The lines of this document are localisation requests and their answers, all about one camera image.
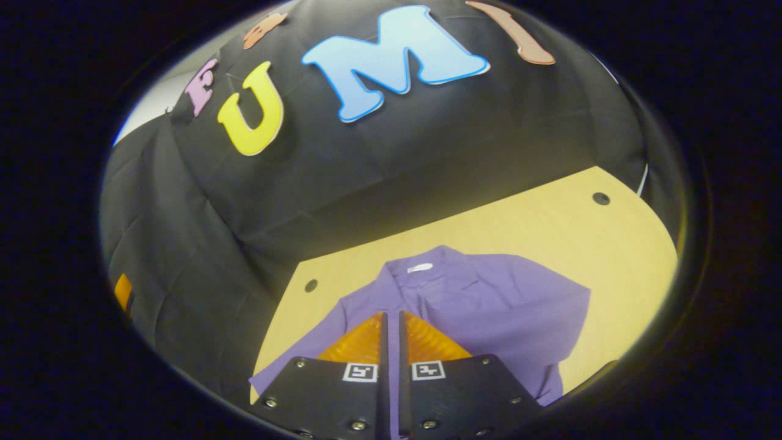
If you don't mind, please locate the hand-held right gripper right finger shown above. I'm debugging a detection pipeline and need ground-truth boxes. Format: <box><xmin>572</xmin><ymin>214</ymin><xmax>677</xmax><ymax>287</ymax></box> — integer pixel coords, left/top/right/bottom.
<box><xmin>398</xmin><ymin>310</ymin><xmax>544</xmax><ymax>440</ymax></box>

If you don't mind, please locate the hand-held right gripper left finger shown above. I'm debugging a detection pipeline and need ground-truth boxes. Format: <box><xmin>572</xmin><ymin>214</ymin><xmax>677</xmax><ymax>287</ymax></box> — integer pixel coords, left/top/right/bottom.
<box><xmin>250</xmin><ymin>312</ymin><xmax>392</xmax><ymax>440</ymax></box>

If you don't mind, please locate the purple button shirt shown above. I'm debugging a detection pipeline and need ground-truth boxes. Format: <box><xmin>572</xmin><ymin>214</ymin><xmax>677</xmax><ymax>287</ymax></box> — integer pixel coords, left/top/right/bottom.
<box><xmin>250</xmin><ymin>246</ymin><xmax>592</xmax><ymax>438</ymax></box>

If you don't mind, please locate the black backdrop cloth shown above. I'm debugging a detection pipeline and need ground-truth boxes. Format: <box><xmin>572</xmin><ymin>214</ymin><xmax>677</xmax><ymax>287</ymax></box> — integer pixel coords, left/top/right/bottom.
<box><xmin>101</xmin><ymin>0</ymin><xmax>682</xmax><ymax>398</ymax></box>

